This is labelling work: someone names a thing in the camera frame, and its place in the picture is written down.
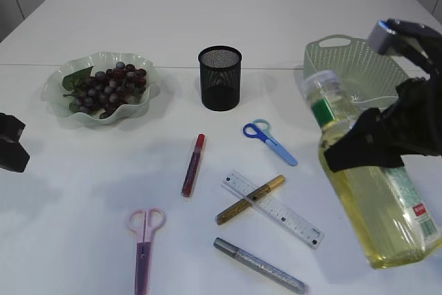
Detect clear plastic sheet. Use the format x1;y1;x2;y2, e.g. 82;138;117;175
350;89;367;104

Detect black mesh pen holder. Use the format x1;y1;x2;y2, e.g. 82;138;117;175
198;46;242;111

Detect red glitter pen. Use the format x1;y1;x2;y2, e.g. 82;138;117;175
181;133;205;198

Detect pink handled scissors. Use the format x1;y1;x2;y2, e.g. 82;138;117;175
127;208;166;294

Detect purple artificial grape bunch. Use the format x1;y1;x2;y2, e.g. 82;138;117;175
62;61;148;120

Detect silver glitter pen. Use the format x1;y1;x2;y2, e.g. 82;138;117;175
213;237;309;294

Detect green woven plastic basket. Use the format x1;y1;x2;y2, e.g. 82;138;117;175
303;35;409;110

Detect clear plastic ruler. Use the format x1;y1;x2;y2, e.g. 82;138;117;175
223;171;325;249

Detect gold glitter pen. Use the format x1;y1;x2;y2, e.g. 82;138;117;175
215;174;286;225

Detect yellow tea bottle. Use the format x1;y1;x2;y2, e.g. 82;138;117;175
303;70;441;269

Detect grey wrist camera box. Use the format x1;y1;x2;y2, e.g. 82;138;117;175
366;21;398;56

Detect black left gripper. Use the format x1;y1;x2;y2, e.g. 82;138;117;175
0;113;30;173

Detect blue handled scissors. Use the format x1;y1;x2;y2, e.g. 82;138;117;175
242;119;298;166

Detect light green wavy plate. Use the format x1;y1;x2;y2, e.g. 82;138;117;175
41;52;160;126

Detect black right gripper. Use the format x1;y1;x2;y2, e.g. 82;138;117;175
324;19;441;172

